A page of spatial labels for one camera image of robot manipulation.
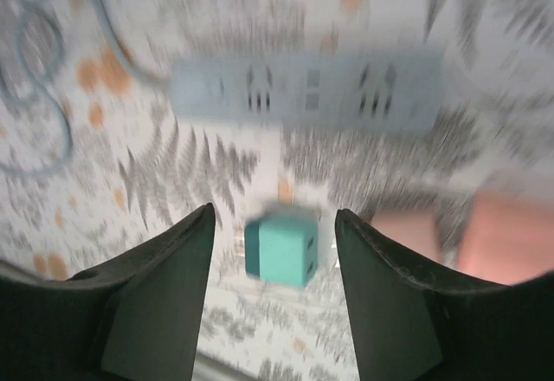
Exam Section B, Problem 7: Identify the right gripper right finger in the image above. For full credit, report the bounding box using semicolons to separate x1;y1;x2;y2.
335;207;554;381

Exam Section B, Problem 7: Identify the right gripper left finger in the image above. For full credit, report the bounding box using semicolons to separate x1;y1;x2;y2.
0;202;216;381

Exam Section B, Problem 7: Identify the salmon plug adapter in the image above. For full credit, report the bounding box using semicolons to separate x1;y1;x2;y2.
456;190;554;287

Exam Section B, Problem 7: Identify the pink plug adapter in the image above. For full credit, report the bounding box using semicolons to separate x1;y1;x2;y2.
371;201;456;266

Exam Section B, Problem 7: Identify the teal plug adapter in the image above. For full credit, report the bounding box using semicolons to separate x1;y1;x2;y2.
244;210;320;289

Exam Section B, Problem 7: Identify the blue power strip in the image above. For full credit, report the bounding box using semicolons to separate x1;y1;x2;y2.
171;49;447;134

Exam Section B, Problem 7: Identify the light blue power cable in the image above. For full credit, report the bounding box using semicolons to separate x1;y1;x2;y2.
0;0;174;178

